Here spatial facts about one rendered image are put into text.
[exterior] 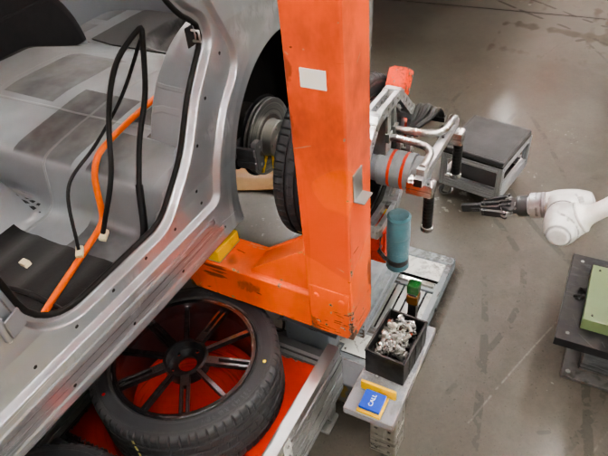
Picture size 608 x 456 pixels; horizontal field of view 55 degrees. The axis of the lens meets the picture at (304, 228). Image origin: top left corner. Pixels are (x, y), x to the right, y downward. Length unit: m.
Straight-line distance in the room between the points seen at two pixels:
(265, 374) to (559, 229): 1.05
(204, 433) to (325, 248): 0.68
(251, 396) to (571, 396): 1.33
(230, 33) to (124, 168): 0.59
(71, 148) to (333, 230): 1.07
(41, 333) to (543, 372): 1.95
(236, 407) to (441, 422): 0.90
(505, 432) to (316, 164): 1.39
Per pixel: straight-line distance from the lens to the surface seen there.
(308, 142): 1.54
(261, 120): 2.34
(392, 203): 2.40
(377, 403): 1.93
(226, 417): 1.92
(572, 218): 2.02
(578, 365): 2.72
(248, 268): 2.07
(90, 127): 2.38
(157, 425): 1.96
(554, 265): 3.14
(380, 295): 2.64
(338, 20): 1.35
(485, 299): 2.90
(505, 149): 3.29
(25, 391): 1.65
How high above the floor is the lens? 2.10
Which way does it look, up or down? 40 degrees down
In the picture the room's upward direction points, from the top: 6 degrees counter-clockwise
